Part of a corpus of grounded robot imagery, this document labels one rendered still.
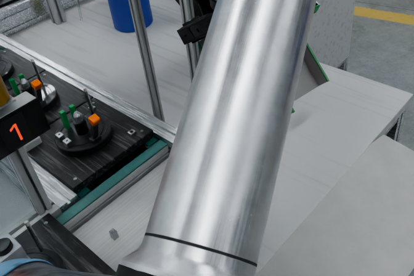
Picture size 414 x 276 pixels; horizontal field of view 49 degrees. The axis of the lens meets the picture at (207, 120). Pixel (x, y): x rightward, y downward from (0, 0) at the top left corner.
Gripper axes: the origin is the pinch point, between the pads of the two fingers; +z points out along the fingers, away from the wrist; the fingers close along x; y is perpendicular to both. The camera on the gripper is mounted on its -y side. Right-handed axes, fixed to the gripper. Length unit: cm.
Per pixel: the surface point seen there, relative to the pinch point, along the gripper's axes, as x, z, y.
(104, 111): 4, 26, -50
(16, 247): -34.8, 14.8, -18.4
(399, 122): 66, 46, 5
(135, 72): 31, 37, -72
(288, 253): 4.3, 37.4, 8.0
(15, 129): -23.9, 2.4, -29.2
